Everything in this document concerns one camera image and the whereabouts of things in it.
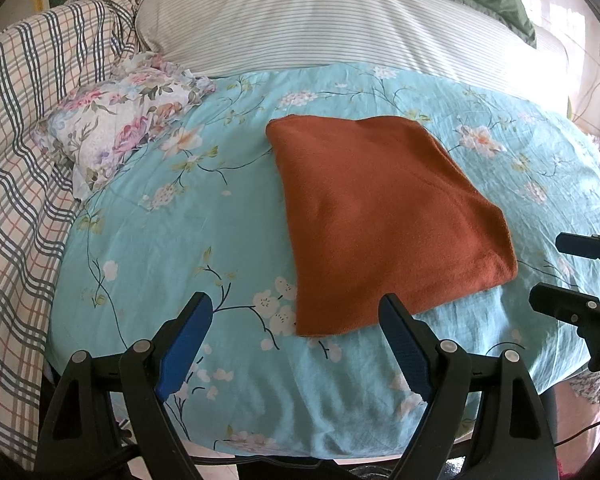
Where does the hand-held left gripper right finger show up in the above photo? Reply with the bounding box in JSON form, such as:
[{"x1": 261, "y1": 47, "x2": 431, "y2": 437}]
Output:
[{"x1": 377, "y1": 293, "x2": 561, "y2": 480}]

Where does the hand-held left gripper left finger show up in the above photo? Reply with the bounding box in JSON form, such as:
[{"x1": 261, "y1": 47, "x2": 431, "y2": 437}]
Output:
[{"x1": 35, "y1": 292, "x2": 214, "y2": 480}]

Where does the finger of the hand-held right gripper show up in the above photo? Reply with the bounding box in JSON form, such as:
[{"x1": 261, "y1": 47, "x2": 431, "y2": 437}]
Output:
[
  {"x1": 528, "y1": 282, "x2": 600, "y2": 342},
  {"x1": 555, "y1": 229, "x2": 600, "y2": 273}
]

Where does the rust orange knit garment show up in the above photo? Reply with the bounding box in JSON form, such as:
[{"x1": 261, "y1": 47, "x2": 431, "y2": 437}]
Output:
[{"x1": 265, "y1": 115, "x2": 519, "y2": 338}]

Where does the light blue floral bed sheet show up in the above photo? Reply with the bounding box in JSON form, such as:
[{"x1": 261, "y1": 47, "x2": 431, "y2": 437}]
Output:
[{"x1": 47, "y1": 62, "x2": 600, "y2": 461}]

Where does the floral pillow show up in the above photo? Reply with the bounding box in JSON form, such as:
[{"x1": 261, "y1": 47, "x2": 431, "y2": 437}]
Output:
[{"x1": 32, "y1": 52, "x2": 218, "y2": 203}]

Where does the plaid blanket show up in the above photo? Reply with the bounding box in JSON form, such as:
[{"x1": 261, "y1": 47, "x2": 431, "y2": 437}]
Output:
[{"x1": 0, "y1": 0, "x2": 156, "y2": 471}]

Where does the white striped pillow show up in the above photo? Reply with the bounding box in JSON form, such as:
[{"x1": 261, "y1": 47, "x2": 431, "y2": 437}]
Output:
[{"x1": 135, "y1": 0, "x2": 571, "y2": 111}]

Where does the black cable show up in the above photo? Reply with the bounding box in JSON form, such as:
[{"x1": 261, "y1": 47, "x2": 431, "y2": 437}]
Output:
[{"x1": 552, "y1": 412, "x2": 600, "y2": 448}]

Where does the thin wall cable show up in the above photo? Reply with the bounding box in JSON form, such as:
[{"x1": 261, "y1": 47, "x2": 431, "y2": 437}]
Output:
[{"x1": 572, "y1": 42, "x2": 600, "y2": 121}]

